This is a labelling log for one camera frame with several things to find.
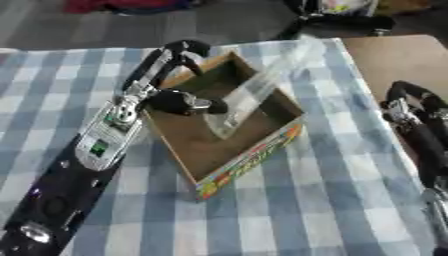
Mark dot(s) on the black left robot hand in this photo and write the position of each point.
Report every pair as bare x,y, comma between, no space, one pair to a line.
175,101

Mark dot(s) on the red bag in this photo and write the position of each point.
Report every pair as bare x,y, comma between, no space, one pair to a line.
125,5

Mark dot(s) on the white bag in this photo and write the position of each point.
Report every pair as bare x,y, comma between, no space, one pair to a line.
350,6

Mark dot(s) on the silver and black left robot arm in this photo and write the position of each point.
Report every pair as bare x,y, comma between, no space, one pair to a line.
64,186

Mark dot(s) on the clear plastic bottle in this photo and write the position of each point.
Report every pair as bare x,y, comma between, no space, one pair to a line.
256,90

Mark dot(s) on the black chair base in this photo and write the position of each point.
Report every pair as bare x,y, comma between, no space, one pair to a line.
344,23

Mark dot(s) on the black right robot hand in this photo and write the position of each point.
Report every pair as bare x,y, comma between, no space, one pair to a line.
429,140

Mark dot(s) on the cardboard box with colourful print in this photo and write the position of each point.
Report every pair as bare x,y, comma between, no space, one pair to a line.
192,143

